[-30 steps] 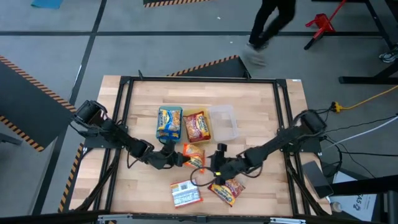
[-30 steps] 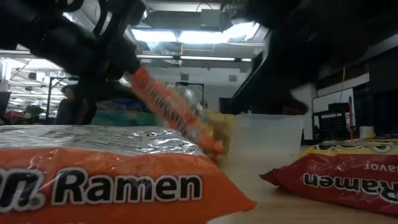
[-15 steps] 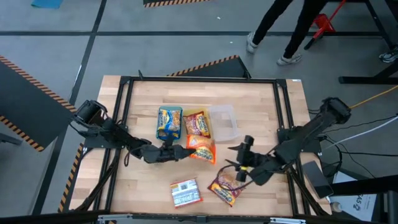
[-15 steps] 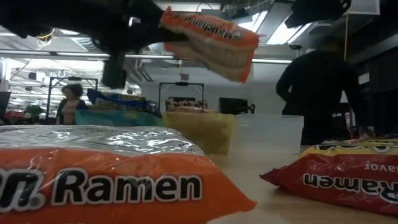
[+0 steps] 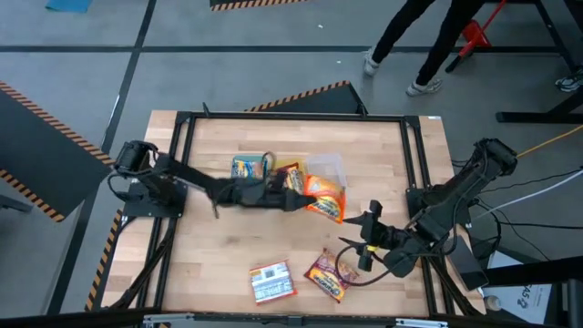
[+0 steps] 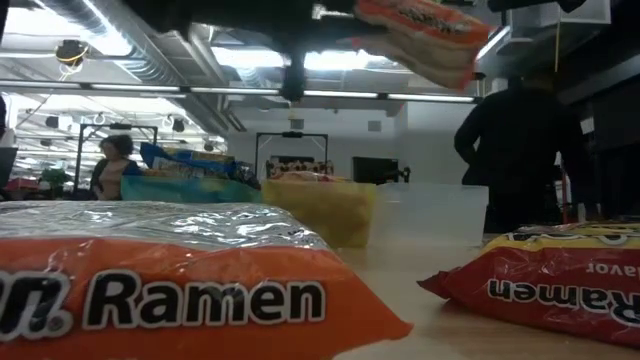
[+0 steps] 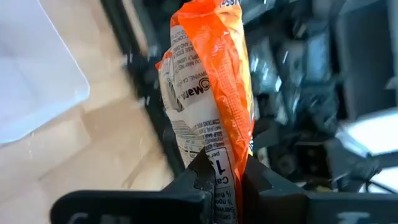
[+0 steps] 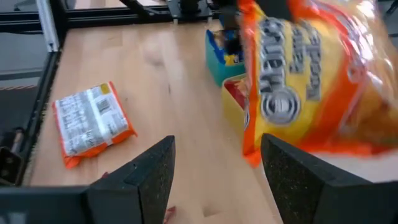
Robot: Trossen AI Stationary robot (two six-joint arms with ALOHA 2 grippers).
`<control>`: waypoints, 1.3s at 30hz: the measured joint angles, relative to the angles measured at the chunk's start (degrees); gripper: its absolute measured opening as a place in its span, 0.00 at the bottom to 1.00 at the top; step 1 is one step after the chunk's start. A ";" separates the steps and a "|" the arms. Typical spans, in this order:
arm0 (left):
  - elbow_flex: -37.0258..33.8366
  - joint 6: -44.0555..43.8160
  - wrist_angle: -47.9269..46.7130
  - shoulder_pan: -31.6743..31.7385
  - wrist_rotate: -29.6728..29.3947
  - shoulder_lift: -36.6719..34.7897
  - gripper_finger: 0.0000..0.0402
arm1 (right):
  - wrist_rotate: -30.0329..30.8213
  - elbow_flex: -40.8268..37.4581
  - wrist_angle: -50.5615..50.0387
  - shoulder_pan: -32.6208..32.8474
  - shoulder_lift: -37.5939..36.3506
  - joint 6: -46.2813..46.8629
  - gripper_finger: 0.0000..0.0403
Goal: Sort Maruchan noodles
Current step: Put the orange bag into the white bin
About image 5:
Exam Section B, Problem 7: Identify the blue Maruchan noodle pack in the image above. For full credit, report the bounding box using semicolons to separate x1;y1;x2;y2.
232;157;269;180

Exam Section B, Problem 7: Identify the orange Maruchan noodle pack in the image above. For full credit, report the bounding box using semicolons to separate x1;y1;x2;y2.
304;193;347;225
303;173;345;200

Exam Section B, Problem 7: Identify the black tablet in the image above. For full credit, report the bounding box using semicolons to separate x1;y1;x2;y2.
448;234;491;292

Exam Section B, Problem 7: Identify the white printed paper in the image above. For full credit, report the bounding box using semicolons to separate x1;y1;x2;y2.
482;250;555;325

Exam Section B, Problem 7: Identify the yellow cable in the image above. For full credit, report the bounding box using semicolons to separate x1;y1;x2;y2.
512;125;583;160

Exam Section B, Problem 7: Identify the yellow black hazard tape strip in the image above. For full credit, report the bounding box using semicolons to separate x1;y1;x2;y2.
84;208;125;313

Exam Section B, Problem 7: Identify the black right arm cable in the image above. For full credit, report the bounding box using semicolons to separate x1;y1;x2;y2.
334;244;397;289

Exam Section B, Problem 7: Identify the green plastic bin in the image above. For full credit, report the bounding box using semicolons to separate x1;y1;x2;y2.
230;155;271;183

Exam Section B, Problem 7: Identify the clear plastic bin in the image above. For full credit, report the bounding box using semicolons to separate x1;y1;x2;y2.
304;152;348;189

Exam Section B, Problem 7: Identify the yellow plastic bin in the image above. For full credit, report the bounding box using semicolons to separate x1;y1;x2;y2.
269;157;309;195

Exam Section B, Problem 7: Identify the black desk leg frame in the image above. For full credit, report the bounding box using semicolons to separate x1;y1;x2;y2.
457;0;583;125

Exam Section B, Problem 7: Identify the black platform with striped edge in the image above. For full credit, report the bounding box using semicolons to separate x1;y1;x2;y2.
209;0;307;12
244;80;369;116
0;79;118;223

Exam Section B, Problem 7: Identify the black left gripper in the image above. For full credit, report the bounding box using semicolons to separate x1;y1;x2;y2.
259;180;319;213

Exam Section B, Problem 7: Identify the thin black cable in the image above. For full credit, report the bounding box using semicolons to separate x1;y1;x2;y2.
496;220;583;229
496;168;583;192

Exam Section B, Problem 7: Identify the white metal bracket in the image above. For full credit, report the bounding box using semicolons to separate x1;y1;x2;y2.
394;318;450;328
143;313;196;326

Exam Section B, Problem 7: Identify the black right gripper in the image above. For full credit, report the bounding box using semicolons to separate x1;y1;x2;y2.
338;199;402;273

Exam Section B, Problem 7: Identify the black aluminium table frame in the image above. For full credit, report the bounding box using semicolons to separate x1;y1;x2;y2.
84;102;488;328

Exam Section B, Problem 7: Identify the blue floor mat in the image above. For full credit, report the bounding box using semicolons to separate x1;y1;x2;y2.
44;0;95;14

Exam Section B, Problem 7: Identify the white cable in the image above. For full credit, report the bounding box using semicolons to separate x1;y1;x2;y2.
473;169;583;220

